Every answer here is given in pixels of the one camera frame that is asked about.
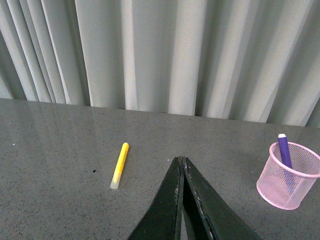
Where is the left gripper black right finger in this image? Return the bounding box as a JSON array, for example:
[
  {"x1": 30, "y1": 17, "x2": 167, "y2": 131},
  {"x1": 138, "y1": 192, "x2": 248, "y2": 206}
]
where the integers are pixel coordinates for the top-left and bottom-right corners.
[{"x1": 182, "y1": 157, "x2": 261, "y2": 240}]

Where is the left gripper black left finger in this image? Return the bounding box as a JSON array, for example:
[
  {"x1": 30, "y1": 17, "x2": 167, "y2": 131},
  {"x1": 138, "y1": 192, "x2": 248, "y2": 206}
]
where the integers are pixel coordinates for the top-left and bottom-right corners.
[{"x1": 128, "y1": 157, "x2": 184, "y2": 240}]

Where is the purple highlighter pen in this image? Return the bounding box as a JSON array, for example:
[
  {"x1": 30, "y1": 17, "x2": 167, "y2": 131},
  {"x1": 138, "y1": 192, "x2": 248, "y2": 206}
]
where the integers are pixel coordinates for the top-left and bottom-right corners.
[{"x1": 277, "y1": 133, "x2": 298, "y2": 194}]

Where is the pink mesh cup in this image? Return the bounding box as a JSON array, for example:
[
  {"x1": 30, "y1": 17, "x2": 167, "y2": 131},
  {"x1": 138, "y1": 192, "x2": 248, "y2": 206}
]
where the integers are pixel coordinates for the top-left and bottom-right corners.
[{"x1": 256, "y1": 142, "x2": 320, "y2": 210}]

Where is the yellow highlighter pen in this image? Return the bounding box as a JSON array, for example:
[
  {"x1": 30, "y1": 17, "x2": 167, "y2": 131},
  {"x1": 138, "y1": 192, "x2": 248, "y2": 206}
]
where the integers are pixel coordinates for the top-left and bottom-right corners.
[{"x1": 110, "y1": 142, "x2": 130, "y2": 190}]

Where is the grey pleated curtain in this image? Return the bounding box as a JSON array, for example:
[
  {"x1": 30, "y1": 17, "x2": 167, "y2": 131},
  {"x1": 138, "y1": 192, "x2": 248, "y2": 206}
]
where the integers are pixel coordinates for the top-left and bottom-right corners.
[{"x1": 0, "y1": 0, "x2": 320, "y2": 128}]

